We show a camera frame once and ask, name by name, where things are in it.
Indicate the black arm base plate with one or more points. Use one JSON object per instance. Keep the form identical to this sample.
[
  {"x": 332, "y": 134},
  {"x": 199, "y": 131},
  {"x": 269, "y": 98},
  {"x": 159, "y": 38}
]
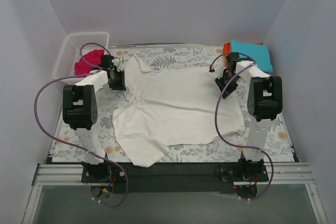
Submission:
[{"x": 173, "y": 177}]

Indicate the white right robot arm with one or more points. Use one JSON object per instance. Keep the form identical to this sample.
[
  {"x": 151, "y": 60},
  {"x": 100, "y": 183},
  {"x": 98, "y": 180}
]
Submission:
[{"x": 264, "y": 100}]

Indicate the folded blue t shirt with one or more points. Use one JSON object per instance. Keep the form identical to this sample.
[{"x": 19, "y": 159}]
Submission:
[{"x": 260, "y": 53}]

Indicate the white t shirt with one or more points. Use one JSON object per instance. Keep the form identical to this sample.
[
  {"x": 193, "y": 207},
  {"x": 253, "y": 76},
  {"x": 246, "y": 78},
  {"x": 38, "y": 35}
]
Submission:
[{"x": 170, "y": 107}]

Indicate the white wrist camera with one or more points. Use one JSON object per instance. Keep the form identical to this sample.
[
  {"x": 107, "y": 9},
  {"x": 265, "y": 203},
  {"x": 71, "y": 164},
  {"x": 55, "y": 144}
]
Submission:
[
  {"x": 220, "y": 72},
  {"x": 118, "y": 64}
]

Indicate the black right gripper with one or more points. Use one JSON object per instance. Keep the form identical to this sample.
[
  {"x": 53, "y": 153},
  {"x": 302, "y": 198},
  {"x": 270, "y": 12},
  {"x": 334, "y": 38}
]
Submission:
[{"x": 226, "y": 84}]

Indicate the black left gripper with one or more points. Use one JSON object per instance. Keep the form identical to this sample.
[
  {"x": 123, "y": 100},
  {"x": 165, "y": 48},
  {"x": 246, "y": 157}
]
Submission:
[{"x": 117, "y": 82}]

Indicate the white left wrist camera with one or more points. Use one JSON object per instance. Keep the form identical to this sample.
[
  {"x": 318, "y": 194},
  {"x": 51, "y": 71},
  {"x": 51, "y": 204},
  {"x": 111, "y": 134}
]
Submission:
[{"x": 118, "y": 64}]

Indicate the aluminium frame rail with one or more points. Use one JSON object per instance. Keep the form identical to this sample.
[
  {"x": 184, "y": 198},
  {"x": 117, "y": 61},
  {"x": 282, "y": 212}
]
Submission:
[{"x": 175, "y": 193}]

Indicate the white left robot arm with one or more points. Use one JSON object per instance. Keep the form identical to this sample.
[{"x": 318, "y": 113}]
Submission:
[{"x": 80, "y": 109}]

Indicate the crumpled red t shirt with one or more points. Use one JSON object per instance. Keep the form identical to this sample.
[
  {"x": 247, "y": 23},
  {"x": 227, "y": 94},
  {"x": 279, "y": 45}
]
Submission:
[{"x": 85, "y": 64}]

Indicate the floral patterned table mat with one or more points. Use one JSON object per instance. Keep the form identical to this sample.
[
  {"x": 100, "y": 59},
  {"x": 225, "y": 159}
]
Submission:
[{"x": 171, "y": 58}]

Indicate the folded orange t shirt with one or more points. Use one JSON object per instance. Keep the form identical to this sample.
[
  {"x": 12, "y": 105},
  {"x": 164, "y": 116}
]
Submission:
[{"x": 226, "y": 51}]

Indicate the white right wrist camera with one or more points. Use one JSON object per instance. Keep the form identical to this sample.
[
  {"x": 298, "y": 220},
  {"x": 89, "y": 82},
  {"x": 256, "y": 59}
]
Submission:
[{"x": 220, "y": 72}]

